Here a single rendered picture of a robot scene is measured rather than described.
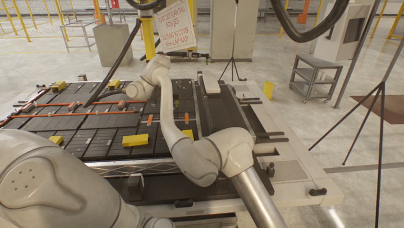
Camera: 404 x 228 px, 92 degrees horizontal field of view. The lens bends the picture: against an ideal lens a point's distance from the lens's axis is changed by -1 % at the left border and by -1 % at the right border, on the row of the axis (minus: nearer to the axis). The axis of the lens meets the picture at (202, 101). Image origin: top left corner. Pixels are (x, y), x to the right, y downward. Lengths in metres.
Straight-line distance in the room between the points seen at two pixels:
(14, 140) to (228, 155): 0.59
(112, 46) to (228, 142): 5.33
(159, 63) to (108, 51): 4.93
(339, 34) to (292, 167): 2.44
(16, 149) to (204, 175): 0.49
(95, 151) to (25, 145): 1.00
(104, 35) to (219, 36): 3.00
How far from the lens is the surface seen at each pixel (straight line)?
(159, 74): 1.04
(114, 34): 5.80
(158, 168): 1.31
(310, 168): 1.62
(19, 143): 0.48
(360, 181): 3.05
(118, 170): 1.36
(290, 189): 1.43
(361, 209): 2.75
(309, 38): 0.76
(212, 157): 0.74
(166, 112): 0.90
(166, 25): 1.19
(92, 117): 1.78
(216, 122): 1.36
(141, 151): 1.35
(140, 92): 1.07
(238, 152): 0.78
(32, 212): 0.36
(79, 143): 1.56
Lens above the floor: 1.90
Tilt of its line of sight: 30 degrees down
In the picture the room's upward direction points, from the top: 1 degrees clockwise
